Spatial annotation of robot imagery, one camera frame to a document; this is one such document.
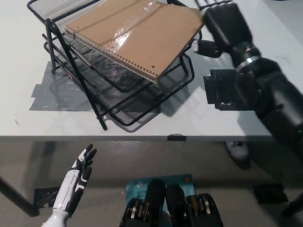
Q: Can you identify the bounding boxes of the black table leg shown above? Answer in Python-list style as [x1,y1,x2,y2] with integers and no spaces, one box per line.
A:
[0,175,40,217]

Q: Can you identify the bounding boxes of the black mesh two-tier file tray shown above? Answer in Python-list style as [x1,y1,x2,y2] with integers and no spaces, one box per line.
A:
[26,0,203,131]

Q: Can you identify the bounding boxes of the brown spiral notebook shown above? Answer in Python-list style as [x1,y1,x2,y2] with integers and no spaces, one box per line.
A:
[63,0,206,83]

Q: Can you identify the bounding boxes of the grey tape patch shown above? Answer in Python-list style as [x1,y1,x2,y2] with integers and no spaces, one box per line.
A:
[28,61,100,112]

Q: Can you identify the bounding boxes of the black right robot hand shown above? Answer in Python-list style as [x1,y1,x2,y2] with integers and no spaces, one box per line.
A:
[193,0,253,59]

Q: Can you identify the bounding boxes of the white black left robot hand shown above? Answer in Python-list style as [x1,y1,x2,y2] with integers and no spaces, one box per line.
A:
[52,143,98,218]

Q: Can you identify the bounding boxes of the white shoe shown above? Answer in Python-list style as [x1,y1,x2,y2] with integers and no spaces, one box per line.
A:
[224,140,251,170]

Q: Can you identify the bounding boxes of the teal cardboard box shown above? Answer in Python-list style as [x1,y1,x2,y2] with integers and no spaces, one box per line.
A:
[125,174,196,213]

